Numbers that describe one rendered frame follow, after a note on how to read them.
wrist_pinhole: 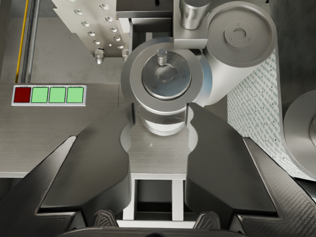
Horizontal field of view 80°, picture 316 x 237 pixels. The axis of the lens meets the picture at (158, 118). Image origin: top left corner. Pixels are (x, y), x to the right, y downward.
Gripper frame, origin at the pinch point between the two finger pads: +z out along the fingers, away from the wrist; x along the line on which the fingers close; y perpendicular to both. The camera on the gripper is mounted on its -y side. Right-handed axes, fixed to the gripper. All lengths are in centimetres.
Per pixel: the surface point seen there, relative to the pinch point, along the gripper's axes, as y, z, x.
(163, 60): 0.9, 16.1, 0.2
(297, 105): 7.9, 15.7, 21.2
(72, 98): 21, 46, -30
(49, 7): -5, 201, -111
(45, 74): 53, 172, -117
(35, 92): 19, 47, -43
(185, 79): 3.7, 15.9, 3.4
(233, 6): -5.5, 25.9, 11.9
